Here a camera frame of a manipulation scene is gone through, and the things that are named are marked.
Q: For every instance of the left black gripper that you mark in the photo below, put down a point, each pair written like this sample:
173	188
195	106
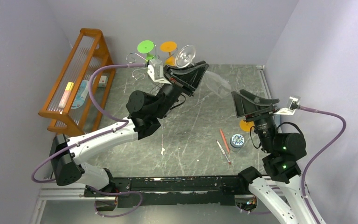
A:
188	80

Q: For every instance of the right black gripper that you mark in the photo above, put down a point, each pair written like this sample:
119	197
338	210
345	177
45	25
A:
257	112

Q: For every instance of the clear wine glass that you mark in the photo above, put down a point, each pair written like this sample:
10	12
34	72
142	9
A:
215	82

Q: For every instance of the orange plastic wine glass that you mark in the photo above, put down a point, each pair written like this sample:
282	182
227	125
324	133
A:
169	47

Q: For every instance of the green plastic wine glass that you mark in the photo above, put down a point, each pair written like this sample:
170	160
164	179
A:
149	48

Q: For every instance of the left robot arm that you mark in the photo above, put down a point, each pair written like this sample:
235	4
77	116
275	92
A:
69	156

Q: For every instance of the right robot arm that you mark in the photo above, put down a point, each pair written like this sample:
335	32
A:
283	151

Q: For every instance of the chrome wine glass rack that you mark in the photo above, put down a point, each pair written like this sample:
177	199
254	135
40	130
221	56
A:
132	61

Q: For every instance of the orange wooden rack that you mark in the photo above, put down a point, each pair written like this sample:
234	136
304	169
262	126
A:
89	53

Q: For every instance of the blue patterned round tin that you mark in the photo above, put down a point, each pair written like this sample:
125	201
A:
237	141

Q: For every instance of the white red pen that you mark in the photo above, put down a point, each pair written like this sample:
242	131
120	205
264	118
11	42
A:
224	153

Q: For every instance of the small white red box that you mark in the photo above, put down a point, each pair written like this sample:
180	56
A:
103	81

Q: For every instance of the light blue flat package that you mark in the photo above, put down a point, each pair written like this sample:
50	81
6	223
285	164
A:
81	95

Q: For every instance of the yellow highlighter marker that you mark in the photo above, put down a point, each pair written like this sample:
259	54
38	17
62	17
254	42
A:
66	95

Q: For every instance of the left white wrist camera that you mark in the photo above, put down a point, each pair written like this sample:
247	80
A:
156	71

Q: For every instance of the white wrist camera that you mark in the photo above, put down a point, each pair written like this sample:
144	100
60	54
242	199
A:
292	105
156	71

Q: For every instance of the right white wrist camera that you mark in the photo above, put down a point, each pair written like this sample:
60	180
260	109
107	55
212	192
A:
292	105

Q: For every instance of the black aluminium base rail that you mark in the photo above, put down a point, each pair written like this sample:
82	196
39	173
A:
225	190

